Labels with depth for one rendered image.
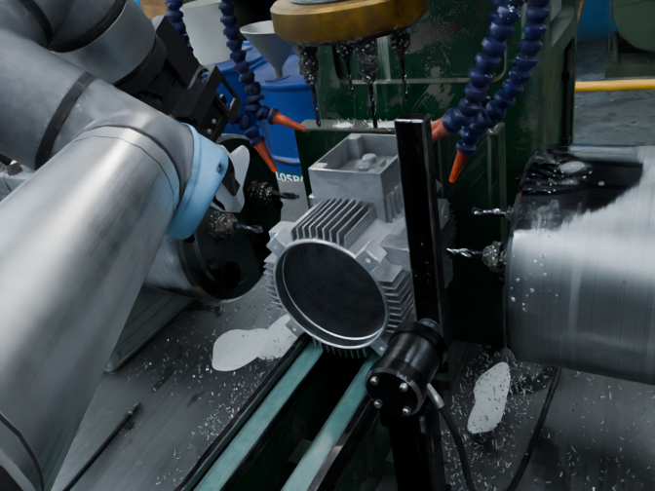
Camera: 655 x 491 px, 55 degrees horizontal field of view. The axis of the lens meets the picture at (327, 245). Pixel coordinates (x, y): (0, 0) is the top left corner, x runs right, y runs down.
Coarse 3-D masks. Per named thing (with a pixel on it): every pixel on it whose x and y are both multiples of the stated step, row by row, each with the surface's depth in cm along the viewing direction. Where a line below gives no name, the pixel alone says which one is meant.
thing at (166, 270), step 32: (256, 160) 96; (256, 192) 94; (224, 224) 86; (256, 224) 97; (160, 256) 86; (192, 256) 86; (224, 256) 91; (256, 256) 98; (160, 288) 93; (192, 288) 88; (224, 288) 93
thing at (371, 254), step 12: (276, 240) 76; (288, 240) 76; (372, 240) 71; (276, 252) 77; (360, 252) 70; (372, 252) 70; (384, 252) 71; (372, 264) 70; (288, 324) 83; (384, 336) 76; (372, 348) 77; (384, 348) 76
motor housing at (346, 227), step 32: (320, 224) 73; (352, 224) 74; (384, 224) 77; (448, 224) 83; (288, 256) 80; (320, 256) 88; (352, 256) 71; (448, 256) 87; (288, 288) 82; (320, 288) 87; (352, 288) 89; (384, 288) 72; (320, 320) 83; (352, 320) 84; (384, 320) 80; (352, 352) 80
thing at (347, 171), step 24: (360, 144) 86; (384, 144) 85; (312, 168) 78; (336, 168) 84; (360, 168) 79; (384, 168) 75; (312, 192) 80; (336, 192) 78; (360, 192) 76; (384, 192) 75; (384, 216) 76
